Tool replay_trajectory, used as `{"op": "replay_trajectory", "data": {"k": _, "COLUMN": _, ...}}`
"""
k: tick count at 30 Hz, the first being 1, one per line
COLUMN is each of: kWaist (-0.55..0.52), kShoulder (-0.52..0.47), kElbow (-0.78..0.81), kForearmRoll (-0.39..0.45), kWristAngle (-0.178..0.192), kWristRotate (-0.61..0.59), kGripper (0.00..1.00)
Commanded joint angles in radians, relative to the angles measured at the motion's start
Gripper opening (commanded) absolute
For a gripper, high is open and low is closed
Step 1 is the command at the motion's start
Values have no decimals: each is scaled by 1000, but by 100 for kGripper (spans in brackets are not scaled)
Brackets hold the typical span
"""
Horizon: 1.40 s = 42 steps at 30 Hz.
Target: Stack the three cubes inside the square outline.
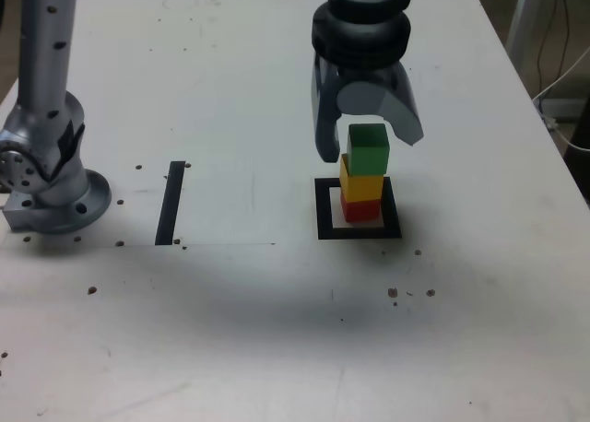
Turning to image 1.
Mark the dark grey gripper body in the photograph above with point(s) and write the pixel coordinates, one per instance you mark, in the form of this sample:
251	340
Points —
364	73

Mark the black tape square outline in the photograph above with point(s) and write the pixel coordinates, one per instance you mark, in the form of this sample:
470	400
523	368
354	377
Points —
322	210

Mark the green cube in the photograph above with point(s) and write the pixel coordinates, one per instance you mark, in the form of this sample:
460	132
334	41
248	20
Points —
369	150

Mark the black tape strip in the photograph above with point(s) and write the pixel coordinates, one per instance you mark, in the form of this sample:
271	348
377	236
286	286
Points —
169	205

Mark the dark flat floor object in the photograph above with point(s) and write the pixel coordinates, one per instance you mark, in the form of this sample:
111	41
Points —
567	108

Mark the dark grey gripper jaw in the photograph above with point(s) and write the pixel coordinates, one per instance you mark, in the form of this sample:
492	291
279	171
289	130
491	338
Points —
326	127

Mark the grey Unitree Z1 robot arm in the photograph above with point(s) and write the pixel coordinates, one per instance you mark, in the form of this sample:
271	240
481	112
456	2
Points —
46	72

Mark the yellow cube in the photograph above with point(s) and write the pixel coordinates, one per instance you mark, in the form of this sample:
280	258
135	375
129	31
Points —
364	187

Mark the red cube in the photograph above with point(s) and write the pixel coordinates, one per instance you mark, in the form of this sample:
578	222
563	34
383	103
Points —
362	210

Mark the white metal stand leg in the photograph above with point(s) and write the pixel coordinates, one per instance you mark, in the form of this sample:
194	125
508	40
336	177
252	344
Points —
523	21

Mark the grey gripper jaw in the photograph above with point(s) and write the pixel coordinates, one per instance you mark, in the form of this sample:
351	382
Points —
401	113

